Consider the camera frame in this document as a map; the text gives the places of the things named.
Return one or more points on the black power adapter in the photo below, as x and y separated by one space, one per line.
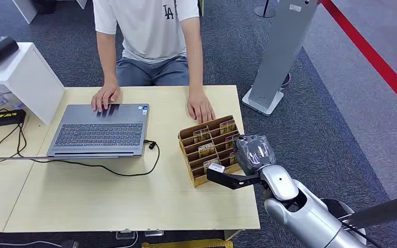
6 117

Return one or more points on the grey laptop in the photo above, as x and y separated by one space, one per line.
99 131

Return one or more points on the stanchion base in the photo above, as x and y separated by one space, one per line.
264 11

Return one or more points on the yellow frame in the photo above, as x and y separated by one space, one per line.
188 244

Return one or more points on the person's right forearm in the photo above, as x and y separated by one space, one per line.
106 58

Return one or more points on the white shelf box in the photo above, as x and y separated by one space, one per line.
30 75

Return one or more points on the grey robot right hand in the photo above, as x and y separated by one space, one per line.
253 154

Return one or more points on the grey kiosk stand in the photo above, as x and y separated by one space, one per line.
280 51

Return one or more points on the red barrier belt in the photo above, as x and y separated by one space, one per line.
373 58

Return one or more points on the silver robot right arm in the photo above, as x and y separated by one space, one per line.
308 212

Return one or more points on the person's right hand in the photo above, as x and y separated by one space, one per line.
105 95

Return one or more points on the white furniture panel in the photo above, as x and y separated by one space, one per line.
25 8

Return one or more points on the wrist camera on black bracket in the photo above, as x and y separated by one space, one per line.
231 180

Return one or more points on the hotel key card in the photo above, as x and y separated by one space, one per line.
211 162
202 134
230 140
227 127
207 150

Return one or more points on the person's left forearm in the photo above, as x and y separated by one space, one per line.
195 54

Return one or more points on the clear plastic container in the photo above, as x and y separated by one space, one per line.
0 97

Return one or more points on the person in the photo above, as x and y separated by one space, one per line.
150 30

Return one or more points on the person's left hand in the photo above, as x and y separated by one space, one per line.
200 106

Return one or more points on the cardboard card holder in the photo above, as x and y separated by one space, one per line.
198 176

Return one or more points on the dark grey pole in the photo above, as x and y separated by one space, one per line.
383 209

